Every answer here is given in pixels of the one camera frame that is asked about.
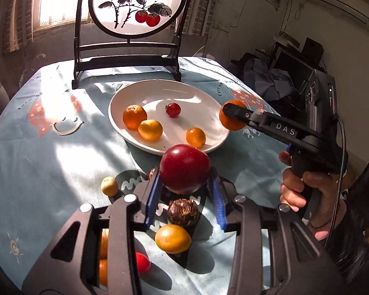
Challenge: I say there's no black monitor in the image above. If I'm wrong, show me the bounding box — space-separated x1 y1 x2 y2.
271 37 325 82

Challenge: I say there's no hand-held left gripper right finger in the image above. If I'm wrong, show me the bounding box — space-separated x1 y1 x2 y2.
207 171 345 295

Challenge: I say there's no white oval plate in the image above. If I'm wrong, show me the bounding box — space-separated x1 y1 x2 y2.
108 79 231 156

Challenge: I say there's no orange tangerine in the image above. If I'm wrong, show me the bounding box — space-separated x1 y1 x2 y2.
123 104 148 130
219 100 248 132

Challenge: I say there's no tan longan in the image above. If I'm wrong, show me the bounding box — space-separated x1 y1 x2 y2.
100 177 119 197

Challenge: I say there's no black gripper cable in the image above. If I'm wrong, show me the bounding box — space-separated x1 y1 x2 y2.
323 114 349 250

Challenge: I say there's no dark brown passion fruit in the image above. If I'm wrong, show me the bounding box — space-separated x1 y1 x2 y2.
167 199 200 227

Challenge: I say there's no person's right forearm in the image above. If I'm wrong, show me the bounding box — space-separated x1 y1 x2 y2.
312 200 369 286

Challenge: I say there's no person's right hand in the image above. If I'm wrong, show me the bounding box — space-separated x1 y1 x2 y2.
278 150 347 230

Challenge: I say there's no round painted screen black stand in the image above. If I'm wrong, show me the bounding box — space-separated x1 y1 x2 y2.
71 0 200 89

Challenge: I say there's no orange kumquat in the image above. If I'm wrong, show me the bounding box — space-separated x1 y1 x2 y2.
100 232 109 260
98 260 108 287
186 127 207 148

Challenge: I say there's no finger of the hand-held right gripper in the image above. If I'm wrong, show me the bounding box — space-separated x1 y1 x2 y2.
222 102 265 130

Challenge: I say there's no yellow kumquat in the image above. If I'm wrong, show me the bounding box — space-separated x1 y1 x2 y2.
138 119 164 142
154 224 192 254

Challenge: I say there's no red plum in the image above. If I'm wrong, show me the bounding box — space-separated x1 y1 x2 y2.
159 144 212 195

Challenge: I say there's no blue cloth pile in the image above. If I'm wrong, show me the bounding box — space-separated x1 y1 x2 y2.
243 58 296 99

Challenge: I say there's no bright window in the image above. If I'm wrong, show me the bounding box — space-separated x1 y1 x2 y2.
34 0 91 34

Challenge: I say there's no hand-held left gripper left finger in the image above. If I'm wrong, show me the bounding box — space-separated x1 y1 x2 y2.
23 168 164 295

